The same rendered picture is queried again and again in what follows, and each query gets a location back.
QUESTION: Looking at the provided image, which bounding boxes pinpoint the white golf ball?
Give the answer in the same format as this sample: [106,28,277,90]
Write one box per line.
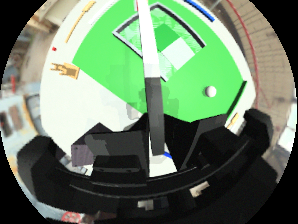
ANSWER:
[205,85,217,97]

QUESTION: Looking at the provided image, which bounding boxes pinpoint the green flat mat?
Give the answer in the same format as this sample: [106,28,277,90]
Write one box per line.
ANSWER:
[72,0,243,123]

